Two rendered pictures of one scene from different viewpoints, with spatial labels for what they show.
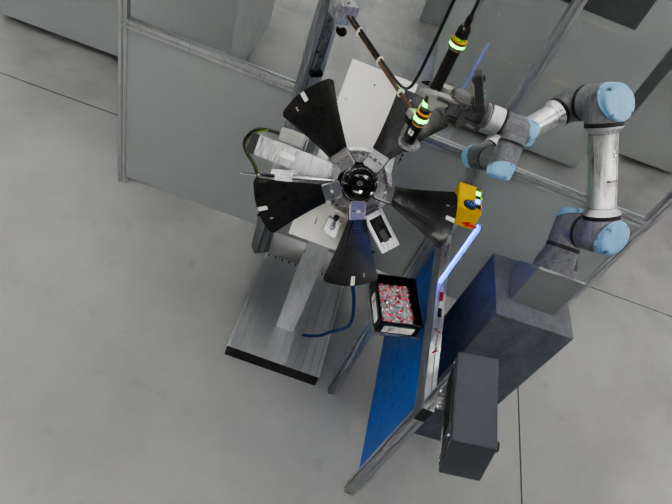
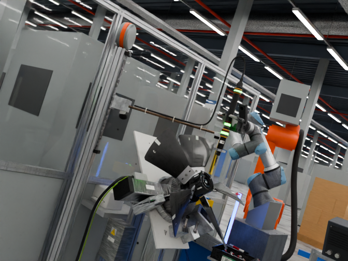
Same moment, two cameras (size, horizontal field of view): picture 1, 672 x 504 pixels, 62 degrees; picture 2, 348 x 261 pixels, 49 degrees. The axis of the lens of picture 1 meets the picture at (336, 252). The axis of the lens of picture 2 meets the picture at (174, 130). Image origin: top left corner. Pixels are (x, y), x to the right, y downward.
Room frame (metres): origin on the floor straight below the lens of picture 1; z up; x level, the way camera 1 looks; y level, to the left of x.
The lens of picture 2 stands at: (0.06, 1.54, 1.38)
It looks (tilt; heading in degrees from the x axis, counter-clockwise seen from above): 1 degrees up; 319
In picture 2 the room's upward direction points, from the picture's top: 18 degrees clockwise
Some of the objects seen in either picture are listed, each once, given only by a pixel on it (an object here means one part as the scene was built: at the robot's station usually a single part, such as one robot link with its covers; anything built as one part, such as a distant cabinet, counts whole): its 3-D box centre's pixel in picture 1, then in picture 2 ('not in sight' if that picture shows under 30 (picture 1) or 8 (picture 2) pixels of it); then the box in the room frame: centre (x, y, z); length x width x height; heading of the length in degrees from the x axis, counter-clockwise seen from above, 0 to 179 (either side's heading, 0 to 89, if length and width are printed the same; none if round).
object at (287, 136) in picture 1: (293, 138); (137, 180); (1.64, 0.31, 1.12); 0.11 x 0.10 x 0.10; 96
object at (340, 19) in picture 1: (342, 8); (120, 103); (1.97, 0.34, 1.49); 0.10 x 0.07 x 0.08; 41
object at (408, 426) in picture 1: (379, 456); not in sight; (1.00, -0.48, 0.39); 0.04 x 0.04 x 0.78; 6
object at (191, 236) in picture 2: not in sight; (189, 234); (1.50, -0.04, 0.91); 0.12 x 0.08 x 0.12; 6
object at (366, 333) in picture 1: (356, 350); not in sight; (1.41, -0.26, 0.40); 0.03 x 0.03 x 0.80; 21
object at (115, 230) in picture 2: not in sight; (116, 241); (1.81, 0.19, 0.73); 0.15 x 0.09 x 0.22; 6
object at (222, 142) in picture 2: (434, 89); (230, 116); (1.50, -0.07, 1.60); 0.04 x 0.04 x 0.46
